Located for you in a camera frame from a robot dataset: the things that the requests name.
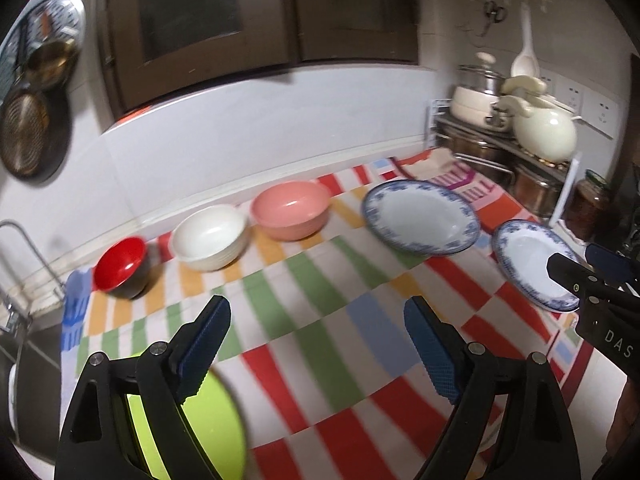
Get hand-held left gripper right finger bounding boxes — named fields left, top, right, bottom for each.
left=403, top=296, right=583, bottom=480

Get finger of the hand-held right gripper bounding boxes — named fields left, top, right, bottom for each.
left=584, top=243, right=640, bottom=289
left=546, top=253, right=602, bottom=307

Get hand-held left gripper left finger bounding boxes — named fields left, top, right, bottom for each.
left=54, top=295, right=233, bottom=480

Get small blue-rimmed white plate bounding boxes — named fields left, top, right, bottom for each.
left=491, top=219, right=583, bottom=313

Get white ribbed bowl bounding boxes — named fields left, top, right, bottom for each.
left=170, top=205, right=249, bottom=272

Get red bowl with black outside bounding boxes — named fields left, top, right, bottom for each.
left=93, top=237, right=150, bottom=301

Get person's right forearm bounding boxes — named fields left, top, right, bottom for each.
left=606, top=374, right=640, bottom=480

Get brown jar with green lid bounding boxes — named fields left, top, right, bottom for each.
left=565, top=170, right=614, bottom=242

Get lime green plate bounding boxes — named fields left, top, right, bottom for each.
left=126, top=355, right=249, bottom=480

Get white shelf rack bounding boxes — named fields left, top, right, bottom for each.
left=425, top=97, right=585, bottom=233

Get small steel pot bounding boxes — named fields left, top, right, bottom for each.
left=512, top=164, right=565, bottom=217

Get colourful striped cloth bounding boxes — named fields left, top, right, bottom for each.
left=60, top=157, right=596, bottom=480

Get large blue-rimmed white plate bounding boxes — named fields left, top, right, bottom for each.
left=361, top=179, right=482, bottom=256

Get cream round kettle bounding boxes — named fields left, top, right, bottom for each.
left=500, top=75, right=583, bottom=164

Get large steel pot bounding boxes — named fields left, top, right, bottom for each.
left=449, top=132, right=515, bottom=182

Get pink bowl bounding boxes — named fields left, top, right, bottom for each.
left=250, top=180, right=332, bottom=242

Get steel sink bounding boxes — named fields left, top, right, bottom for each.
left=0, top=324, right=67, bottom=461

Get cream casserole pot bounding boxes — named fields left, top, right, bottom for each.
left=450, top=85, right=502, bottom=127

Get metal faucet pipe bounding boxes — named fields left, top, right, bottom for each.
left=0, top=220, right=67, bottom=333

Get steel pot with lid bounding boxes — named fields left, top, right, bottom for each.
left=457, top=51, right=507, bottom=97

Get white rice paddle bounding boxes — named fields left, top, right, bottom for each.
left=510, top=4, right=542, bottom=79

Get hanging scissors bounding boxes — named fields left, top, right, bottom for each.
left=481, top=1, right=507, bottom=37

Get dark round pan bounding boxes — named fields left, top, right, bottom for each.
left=0, top=82, right=71, bottom=184

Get brass metal bowl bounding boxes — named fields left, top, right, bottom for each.
left=25, top=35, right=82, bottom=89

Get dark brown window frame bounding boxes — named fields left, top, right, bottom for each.
left=97, top=0, right=422, bottom=122

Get round metal wall basket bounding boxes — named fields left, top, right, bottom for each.
left=0, top=0, right=86, bottom=92

